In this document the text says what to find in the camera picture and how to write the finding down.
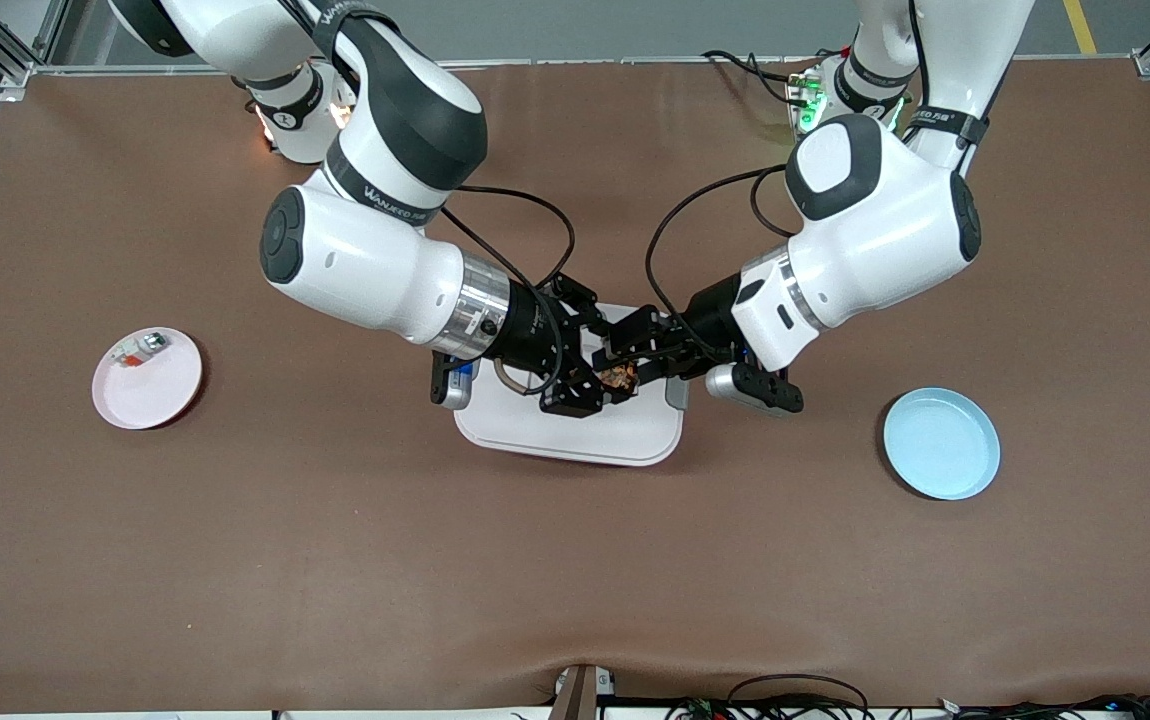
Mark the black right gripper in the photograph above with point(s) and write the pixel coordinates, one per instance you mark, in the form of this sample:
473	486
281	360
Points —
531	338

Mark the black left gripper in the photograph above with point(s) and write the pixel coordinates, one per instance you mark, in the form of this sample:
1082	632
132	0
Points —
707	311

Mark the orange push-button switch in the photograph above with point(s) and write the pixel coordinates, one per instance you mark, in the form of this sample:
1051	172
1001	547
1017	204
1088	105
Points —
618	380

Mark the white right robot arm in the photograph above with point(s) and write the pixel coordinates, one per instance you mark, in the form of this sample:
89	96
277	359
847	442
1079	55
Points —
365	270

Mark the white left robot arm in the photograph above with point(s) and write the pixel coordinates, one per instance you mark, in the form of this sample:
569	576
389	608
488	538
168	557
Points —
875	230

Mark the pink box with white lid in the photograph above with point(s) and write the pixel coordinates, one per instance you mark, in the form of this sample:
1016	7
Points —
575	435

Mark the light blue round plate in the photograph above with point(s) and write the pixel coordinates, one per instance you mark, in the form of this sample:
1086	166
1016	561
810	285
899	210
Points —
940	445

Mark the pink round plate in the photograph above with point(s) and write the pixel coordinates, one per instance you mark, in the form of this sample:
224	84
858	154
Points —
160	395

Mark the small red white object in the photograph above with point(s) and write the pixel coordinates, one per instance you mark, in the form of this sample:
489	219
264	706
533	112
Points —
140	348

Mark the metal table edge rail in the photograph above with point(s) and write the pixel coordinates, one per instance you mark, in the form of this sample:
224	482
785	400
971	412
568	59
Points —
635	62

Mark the brown table edge bracket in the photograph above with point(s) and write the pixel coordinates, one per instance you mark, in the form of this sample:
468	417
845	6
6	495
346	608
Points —
575	695

